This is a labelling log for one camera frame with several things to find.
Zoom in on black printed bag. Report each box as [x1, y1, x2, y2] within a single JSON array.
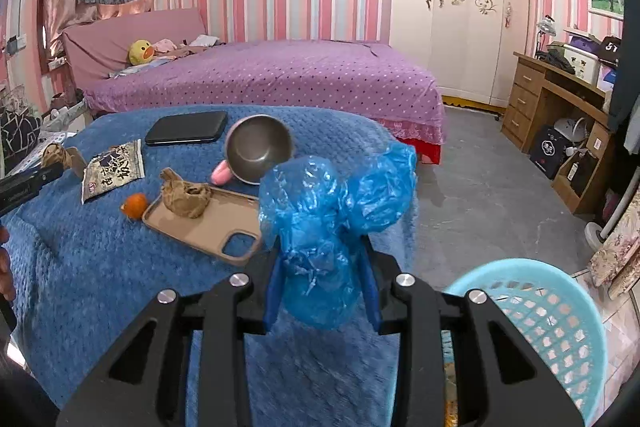
[[597, 36, 623, 68]]

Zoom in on black shopping bag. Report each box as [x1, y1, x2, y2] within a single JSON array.
[[529, 125, 571, 180]]

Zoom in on black snack packet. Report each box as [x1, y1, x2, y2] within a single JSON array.
[[81, 139, 146, 205]]

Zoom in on brown paper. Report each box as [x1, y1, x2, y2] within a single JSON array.
[[160, 167, 213, 220], [41, 143, 68, 170]]

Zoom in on white wardrobe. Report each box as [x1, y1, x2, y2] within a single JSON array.
[[389, 0, 530, 110]]

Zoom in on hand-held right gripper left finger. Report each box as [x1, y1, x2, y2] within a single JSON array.
[[56, 252, 283, 427]]

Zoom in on white floor fan stand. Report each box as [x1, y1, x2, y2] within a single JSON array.
[[585, 179, 640, 250]]

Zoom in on light blue plastic basket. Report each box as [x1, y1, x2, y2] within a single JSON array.
[[442, 258, 610, 425]]

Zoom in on white storage box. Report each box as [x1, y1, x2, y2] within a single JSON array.
[[562, 44, 601, 85]]

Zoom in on dark cloth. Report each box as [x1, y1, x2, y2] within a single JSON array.
[[542, 47, 576, 75]]

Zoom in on small orange ball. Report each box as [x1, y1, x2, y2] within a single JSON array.
[[119, 193, 149, 221]]

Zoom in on person's left hand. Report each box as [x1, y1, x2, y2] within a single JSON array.
[[0, 227, 17, 303]]

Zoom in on yellow duck plush toy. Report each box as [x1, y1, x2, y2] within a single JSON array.
[[128, 39, 154, 66]]

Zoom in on floral curtain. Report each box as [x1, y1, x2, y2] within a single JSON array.
[[589, 187, 640, 300]]

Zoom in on purple box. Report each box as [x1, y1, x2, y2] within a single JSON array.
[[567, 33, 601, 52]]

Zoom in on bed with purple dotted cover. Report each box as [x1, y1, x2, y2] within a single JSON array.
[[62, 7, 446, 162]]

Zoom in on pink mug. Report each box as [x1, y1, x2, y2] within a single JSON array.
[[211, 114, 296, 186]]

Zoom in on black white patterned bag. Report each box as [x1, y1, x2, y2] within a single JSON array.
[[0, 109, 43, 172]]

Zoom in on beige phone case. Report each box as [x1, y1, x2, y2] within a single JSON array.
[[142, 184, 264, 267]]

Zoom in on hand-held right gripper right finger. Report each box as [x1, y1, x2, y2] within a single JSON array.
[[357, 237, 586, 427]]

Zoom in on dark hanging clothes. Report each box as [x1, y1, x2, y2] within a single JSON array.
[[607, 0, 640, 158]]

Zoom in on black phone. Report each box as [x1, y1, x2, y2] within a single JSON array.
[[145, 110, 229, 146]]

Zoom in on small white fan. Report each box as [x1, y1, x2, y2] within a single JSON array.
[[555, 117, 601, 158]]

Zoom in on desk lamp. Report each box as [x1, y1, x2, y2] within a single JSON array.
[[535, 14, 557, 58]]

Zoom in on wooden desk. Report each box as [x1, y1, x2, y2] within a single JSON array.
[[501, 52, 618, 215]]

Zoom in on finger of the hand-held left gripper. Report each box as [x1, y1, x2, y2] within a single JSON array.
[[0, 162, 65, 218]]

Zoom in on blue plastic bag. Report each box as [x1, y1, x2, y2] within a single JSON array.
[[258, 142, 418, 332]]

